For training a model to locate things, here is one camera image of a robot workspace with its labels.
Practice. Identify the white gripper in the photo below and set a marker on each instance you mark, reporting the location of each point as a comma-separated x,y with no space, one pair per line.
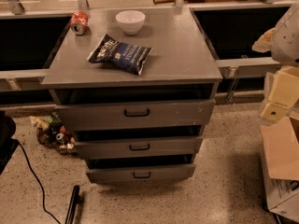
286,41

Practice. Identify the grey bottom drawer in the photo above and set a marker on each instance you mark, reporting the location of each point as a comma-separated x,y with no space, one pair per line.
181,171

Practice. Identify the grey drawer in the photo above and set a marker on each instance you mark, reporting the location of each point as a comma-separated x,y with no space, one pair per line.
141,147
135,115
181,171

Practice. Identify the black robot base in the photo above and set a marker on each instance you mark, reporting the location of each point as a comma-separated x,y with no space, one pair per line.
7,144

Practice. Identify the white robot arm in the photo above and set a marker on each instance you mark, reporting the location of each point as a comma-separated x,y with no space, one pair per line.
285,44

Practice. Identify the grey top drawer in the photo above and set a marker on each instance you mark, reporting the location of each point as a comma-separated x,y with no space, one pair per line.
135,115

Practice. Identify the grey middle drawer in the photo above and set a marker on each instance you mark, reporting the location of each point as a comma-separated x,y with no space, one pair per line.
141,147

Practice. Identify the grey drawer cabinet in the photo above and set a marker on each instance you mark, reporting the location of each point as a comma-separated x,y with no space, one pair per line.
179,67

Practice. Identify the cardboard box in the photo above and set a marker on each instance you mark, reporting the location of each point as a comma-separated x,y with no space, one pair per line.
280,162

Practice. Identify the wooden stick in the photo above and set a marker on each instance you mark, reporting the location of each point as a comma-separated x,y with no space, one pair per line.
158,2

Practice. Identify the blue chip bag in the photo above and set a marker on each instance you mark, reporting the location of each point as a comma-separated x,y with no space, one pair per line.
127,57

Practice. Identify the white ceramic bowl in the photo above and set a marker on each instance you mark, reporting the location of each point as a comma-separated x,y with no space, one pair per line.
130,21

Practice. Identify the crushed red soda can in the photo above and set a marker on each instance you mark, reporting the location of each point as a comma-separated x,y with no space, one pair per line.
79,22

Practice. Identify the black bar on floor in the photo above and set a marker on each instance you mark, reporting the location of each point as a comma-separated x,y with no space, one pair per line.
72,205

